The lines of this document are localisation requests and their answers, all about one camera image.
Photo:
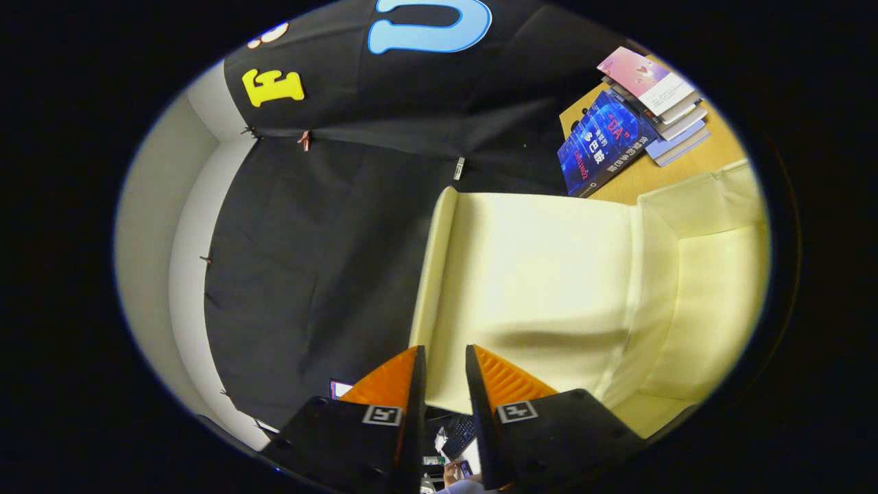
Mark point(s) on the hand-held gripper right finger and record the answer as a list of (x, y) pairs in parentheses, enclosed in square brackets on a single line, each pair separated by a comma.
[(483, 425)]

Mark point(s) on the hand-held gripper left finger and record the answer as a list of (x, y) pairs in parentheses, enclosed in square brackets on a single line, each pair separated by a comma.
[(411, 425)]

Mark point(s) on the cream fabric storage box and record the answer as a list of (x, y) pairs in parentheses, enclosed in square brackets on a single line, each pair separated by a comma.
[(549, 274)]

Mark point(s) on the black keyboard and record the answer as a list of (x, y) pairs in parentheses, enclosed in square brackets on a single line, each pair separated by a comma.
[(459, 436)]

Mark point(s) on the black backdrop cloth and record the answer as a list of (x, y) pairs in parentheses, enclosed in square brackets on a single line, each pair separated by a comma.
[(329, 240)]

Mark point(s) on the white clip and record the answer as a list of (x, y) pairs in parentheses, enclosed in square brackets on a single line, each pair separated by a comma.
[(458, 168)]

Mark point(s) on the red clip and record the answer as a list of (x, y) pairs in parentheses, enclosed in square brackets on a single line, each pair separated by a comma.
[(305, 140)]

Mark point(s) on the pale blue book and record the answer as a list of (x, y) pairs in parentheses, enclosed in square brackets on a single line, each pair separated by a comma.
[(682, 147)]

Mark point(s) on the grey white book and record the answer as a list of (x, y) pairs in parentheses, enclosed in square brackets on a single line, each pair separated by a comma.
[(679, 120)]

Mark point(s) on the pink book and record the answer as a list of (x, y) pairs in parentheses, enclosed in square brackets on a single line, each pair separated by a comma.
[(641, 79)]

